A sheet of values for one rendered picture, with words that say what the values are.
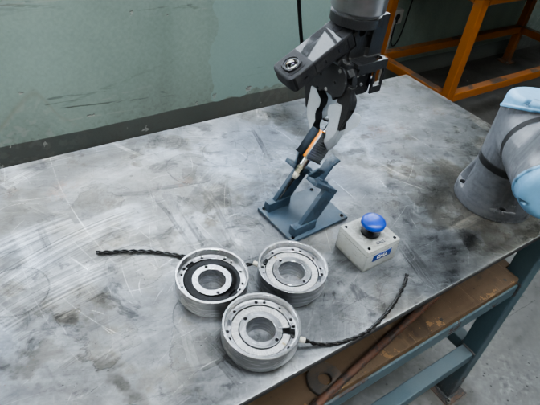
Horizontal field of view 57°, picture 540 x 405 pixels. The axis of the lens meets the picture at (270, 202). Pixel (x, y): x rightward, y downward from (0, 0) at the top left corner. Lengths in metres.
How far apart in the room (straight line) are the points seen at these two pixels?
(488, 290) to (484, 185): 0.34
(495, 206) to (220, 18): 1.72
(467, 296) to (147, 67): 1.69
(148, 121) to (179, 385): 1.93
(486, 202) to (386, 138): 0.28
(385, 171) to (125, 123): 1.62
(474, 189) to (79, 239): 0.71
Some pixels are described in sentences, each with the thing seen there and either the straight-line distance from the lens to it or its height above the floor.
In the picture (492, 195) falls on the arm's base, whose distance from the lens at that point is 1.01.
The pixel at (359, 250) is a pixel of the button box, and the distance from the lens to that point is 0.80.
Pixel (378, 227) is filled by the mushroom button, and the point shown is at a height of 0.87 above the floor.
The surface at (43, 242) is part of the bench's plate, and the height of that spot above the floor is 0.80.
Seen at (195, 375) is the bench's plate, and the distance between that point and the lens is 0.67.
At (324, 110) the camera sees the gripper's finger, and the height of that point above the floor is 0.99.
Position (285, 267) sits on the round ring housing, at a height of 0.81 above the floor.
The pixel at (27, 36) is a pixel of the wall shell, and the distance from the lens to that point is 2.17.
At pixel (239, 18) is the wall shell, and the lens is 2.49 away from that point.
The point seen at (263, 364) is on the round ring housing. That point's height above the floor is 0.83.
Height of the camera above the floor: 1.38
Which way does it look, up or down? 40 degrees down
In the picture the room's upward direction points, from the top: 8 degrees clockwise
